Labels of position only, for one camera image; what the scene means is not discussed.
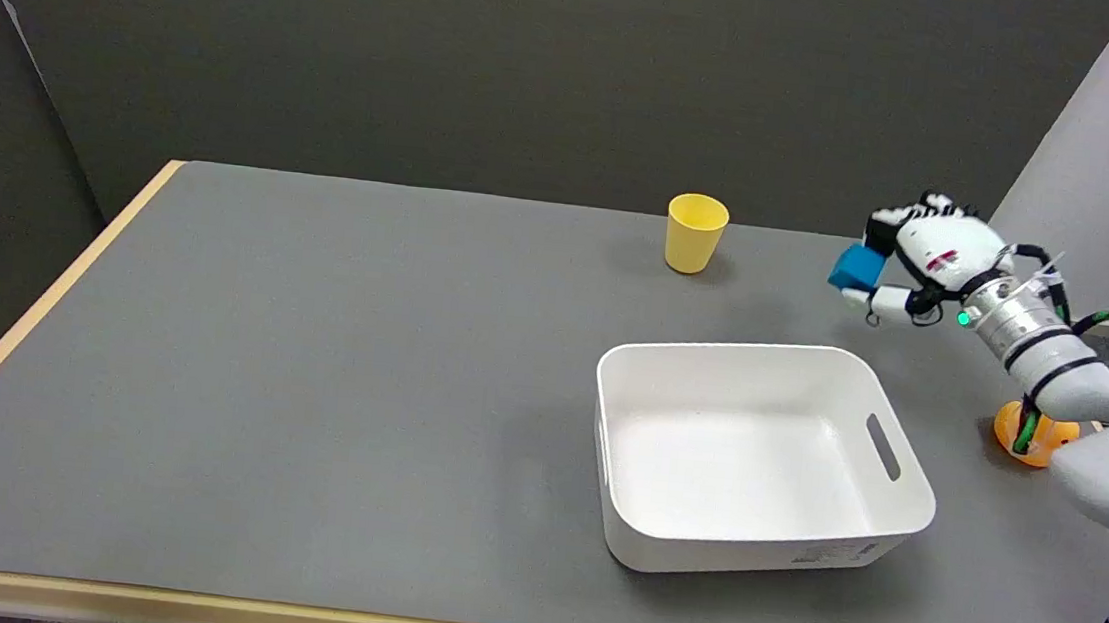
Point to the white plastic box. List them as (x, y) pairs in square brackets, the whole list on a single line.
[(757, 458)]

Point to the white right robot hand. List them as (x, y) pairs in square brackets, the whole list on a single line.
[(952, 248)]

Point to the orange round toy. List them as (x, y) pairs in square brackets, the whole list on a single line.
[(1031, 436)]

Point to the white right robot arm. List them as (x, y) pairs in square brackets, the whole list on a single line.
[(1088, 403)]

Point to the blue cube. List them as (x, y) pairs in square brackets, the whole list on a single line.
[(858, 267)]

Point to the yellow plastic cup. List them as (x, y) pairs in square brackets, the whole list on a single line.
[(695, 232)]

